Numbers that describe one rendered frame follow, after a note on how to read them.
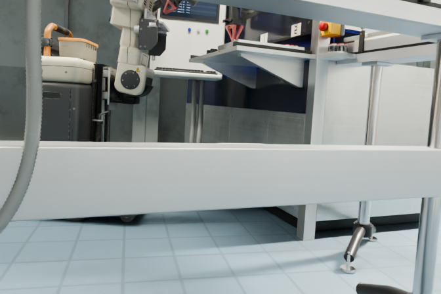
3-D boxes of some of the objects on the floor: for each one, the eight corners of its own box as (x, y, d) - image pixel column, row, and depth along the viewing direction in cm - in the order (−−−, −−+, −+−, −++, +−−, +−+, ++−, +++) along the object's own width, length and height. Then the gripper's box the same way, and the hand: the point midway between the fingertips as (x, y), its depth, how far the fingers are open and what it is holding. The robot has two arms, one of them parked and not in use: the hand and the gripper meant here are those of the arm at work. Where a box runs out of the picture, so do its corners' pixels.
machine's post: (307, 235, 186) (341, -212, 171) (314, 239, 180) (350, -223, 165) (296, 235, 183) (330, -218, 168) (303, 240, 178) (338, -229, 163)
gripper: (238, 11, 186) (237, 42, 187) (222, 8, 180) (221, 41, 181) (247, 8, 180) (247, 41, 182) (230, 5, 174) (230, 39, 176)
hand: (234, 39), depth 182 cm, fingers closed, pressing on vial
